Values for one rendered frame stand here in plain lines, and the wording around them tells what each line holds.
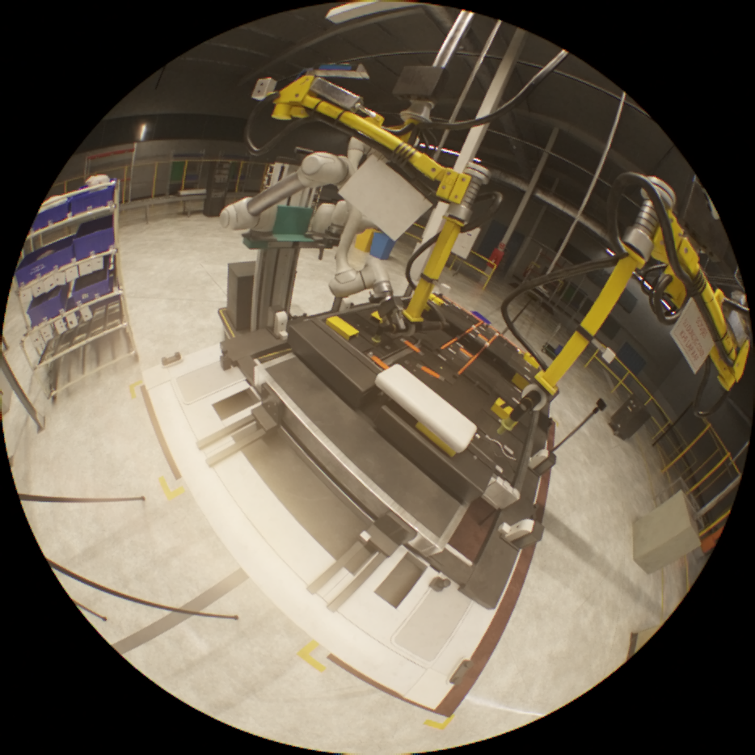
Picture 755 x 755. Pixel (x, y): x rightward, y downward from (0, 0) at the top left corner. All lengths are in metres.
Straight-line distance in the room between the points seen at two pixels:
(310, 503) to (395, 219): 1.13
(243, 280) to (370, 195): 1.35
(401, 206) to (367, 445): 0.92
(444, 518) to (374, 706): 1.45
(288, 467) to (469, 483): 0.64
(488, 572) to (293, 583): 0.66
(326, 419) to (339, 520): 0.36
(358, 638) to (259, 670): 1.00
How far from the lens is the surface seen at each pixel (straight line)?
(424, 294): 1.11
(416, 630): 0.92
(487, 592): 1.03
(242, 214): 1.48
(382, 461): 0.82
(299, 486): 0.96
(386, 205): 1.11
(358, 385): 0.84
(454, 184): 1.06
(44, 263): 2.76
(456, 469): 0.79
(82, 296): 2.63
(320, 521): 0.93
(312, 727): 1.94
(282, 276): 2.16
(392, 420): 0.80
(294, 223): 1.94
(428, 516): 0.81
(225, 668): 1.80
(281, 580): 0.82
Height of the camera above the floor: 1.66
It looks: 38 degrees down
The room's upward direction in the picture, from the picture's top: 24 degrees clockwise
